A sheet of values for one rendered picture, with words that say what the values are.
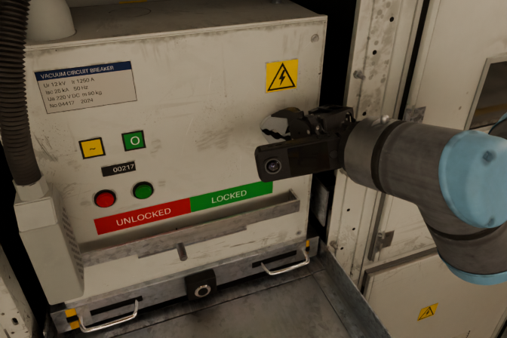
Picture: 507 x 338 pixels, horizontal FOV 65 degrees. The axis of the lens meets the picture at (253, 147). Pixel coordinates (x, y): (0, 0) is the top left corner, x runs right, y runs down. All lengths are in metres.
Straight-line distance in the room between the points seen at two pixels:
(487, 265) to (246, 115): 0.39
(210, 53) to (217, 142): 0.15
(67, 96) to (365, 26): 0.45
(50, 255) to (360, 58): 0.54
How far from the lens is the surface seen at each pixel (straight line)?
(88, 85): 0.59
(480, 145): 0.43
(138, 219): 0.72
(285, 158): 0.52
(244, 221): 0.73
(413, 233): 0.99
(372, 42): 0.67
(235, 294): 0.89
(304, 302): 0.88
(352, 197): 0.83
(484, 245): 0.51
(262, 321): 0.85
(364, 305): 0.83
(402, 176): 0.45
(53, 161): 0.65
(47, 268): 0.62
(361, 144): 0.48
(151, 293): 0.84
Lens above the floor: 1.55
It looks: 32 degrees down
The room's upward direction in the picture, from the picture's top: straight up
